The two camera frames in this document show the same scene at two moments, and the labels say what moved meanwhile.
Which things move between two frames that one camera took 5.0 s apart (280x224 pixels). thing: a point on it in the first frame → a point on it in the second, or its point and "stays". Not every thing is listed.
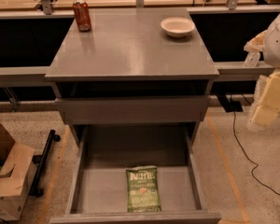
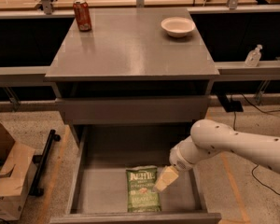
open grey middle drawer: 101,156 stays
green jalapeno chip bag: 143,189 stays
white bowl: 177,27 stays
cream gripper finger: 274,98 → 182,157
